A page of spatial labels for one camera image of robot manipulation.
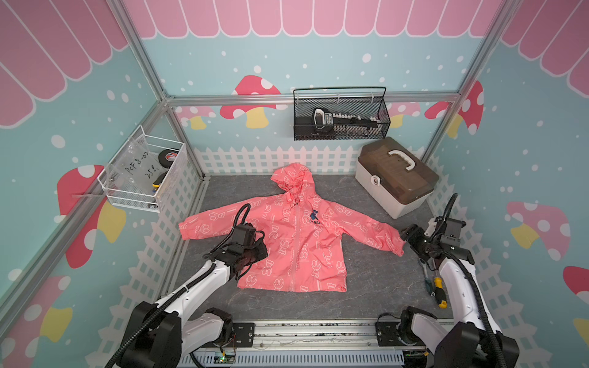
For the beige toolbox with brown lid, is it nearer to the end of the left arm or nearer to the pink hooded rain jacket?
the pink hooded rain jacket

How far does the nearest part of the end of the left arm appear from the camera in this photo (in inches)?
24.1

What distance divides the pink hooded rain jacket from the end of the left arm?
0.10 metres

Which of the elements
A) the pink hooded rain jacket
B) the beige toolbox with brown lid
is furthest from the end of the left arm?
the beige toolbox with brown lid

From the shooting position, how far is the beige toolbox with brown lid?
956 millimetres

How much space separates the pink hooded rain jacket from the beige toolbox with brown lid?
11cm

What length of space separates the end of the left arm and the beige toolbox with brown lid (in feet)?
1.89

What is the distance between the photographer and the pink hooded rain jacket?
0.87 metres
